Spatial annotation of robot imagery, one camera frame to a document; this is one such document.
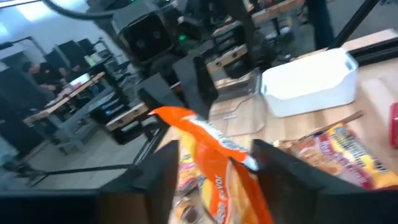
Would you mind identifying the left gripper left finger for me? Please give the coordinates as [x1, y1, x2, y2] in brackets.
[0, 139, 180, 224]

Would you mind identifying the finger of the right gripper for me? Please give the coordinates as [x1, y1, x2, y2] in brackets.
[138, 73, 184, 110]
[172, 55, 218, 121]

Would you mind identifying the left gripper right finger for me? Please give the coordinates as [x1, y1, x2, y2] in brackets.
[251, 139, 398, 224]

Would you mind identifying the red yellow noodle packet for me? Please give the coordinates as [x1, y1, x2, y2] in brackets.
[273, 122, 398, 191]

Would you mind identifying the orange noodle packet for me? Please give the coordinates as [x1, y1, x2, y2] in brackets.
[148, 105, 274, 224]

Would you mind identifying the wooden desk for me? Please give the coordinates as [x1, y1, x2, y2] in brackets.
[23, 71, 106, 125]

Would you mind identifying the person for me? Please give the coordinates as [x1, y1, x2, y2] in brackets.
[39, 61, 68, 93]
[21, 61, 43, 94]

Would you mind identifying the white plastic tray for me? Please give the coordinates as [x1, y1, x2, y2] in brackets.
[260, 47, 360, 118]

